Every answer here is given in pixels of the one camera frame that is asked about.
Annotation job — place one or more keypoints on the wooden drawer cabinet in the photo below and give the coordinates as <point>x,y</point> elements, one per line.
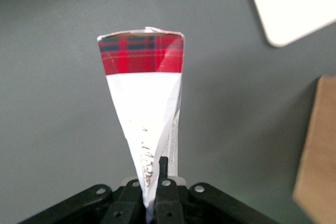
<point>320,155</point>

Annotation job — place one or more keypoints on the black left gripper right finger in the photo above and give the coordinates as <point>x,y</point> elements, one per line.
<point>168,203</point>

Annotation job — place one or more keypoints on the red cookie box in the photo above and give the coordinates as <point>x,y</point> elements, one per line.
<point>141,103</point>

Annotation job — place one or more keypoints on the cream plastic tray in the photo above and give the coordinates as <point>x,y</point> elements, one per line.
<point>296,3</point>

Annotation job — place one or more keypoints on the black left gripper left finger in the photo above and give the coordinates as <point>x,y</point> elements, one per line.
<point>126,205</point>

